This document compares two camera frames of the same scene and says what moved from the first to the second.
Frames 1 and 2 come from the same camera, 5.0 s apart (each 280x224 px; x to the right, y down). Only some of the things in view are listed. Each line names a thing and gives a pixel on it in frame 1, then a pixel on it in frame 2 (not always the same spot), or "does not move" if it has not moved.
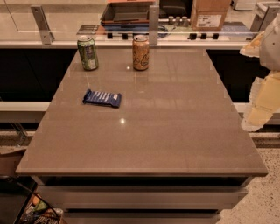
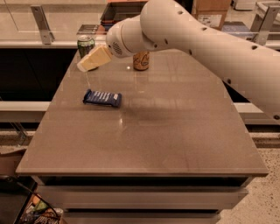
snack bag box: x=38 y=211 does not move
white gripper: x=271 y=48 -> x=115 y=40
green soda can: x=87 y=52 does not move
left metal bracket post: x=42 y=21 does not move
